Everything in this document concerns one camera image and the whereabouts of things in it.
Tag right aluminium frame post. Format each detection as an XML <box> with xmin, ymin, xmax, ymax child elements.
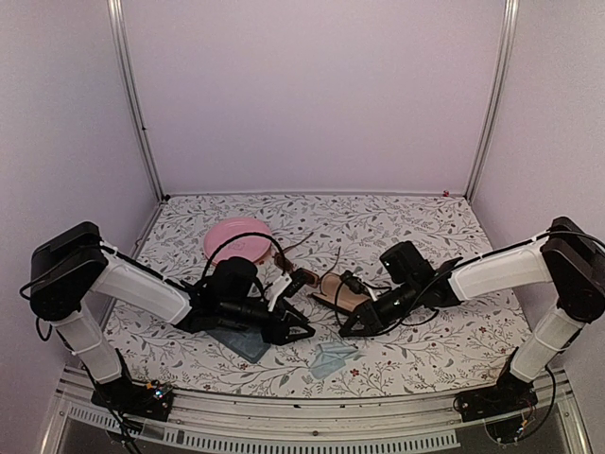
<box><xmin>464</xmin><ymin>0</ymin><xmax>520</xmax><ymax>204</ymax></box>

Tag left aluminium frame post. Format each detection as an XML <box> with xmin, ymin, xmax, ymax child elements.
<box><xmin>107</xmin><ymin>0</ymin><xmax>165</xmax><ymax>202</ymax></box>

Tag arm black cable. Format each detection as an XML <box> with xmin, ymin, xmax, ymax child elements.
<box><xmin>200</xmin><ymin>231</ymin><xmax>292</xmax><ymax>294</ymax></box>
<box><xmin>335</xmin><ymin>259</ymin><xmax>462</xmax><ymax>327</ymax></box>

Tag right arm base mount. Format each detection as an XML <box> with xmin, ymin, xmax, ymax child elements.
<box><xmin>452</xmin><ymin>356</ymin><xmax>557</xmax><ymax>445</ymax></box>

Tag front aluminium rail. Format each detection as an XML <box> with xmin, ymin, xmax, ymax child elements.
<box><xmin>37</xmin><ymin>367</ymin><xmax>596</xmax><ymax>453</ymax></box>

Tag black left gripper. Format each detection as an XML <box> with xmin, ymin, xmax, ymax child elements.
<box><xmin>219</xmin><ymin>298</ymin><xmax>316</xmax><ymax>347</ymax></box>

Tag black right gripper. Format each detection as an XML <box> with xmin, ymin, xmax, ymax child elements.
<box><xmin>338</xmin><ymin>280</ymin><xmax>421</xmax><ymax>339</ymax></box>

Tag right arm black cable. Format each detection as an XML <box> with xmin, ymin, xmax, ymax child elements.
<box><xmin>335</xmin><ymin>259</ymin><xmax>462</xmax><ymax>327</ymax></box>

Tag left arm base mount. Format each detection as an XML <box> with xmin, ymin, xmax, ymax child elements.
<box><xmin>89</xmin><ymin>371</ymin><xmax>174</xmax><ymax>422</ymax></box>

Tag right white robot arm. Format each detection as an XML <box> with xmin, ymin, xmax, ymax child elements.
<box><xmin>339</xmin><ymin>217</ymin><xmax>604</xmax><ymax>412</ymax></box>

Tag brown sunglasses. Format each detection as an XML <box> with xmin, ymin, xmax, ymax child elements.
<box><xmin>273</xmin><ymin>233</ymin><xmax>341</xmax><ymax>288</ymax></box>

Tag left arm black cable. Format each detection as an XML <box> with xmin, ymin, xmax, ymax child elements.
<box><xmin>200</xmin><ymin>231</ymin><xmax>292</xmax><ymax>294</ymax></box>

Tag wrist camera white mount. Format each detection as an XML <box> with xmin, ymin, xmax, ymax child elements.
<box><xmin>265</xmin><ymin>269</ymin><xmax>306</xmax><ymax>312</ymax></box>
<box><xmin>339</xmin><ymin>271</ymin><xmax>377</xmax><ymax>301</ymax></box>

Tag black glasses case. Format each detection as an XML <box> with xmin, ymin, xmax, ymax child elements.
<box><xmin>309</xmin><ymin>272</ymin><xmax>371</xmax><ymax>316</ymax></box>

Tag pink plate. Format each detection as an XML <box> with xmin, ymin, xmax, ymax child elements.
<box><xmin>203</xmin><ymin>217</ymin><xmax>275</xmax><ymax>266</ymax></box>

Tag grey case green lining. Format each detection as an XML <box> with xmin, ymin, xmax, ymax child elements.
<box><xmin>207</xmin><ymin>328</ymin><xmax>271</xmax><ymax>364</ymax></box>

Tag aluminium frame post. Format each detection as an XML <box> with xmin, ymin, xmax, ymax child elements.
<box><xmin>107</xmin><ymin>0</ymin><xmax>165</xmax><ymax>202</ymax></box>
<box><xmin>464</xmin><ymin>0</ymin><xmax>520</xmax><ymax>204</ymax></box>

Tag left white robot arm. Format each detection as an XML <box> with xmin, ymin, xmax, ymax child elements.
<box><xmin>20</xmin><ymin>221</ymin><xmax>315</xmax><ymax>410</ymax></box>

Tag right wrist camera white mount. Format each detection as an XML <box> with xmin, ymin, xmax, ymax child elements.
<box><xmin>339</xmin><ymin>271</ymin><xmax>377</xmax><ymax>301</ymax></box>

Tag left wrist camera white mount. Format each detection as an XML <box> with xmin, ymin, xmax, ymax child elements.
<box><xmin>265</xmin><ymin>269</ymin><xmax>306</xmax><ymax>312</ymax></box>

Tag light blue cloth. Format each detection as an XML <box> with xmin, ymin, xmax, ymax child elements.
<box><xmin>309</xmin><ymin>341</ymin><xmax>358</xmax><ymax>379</ymax></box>

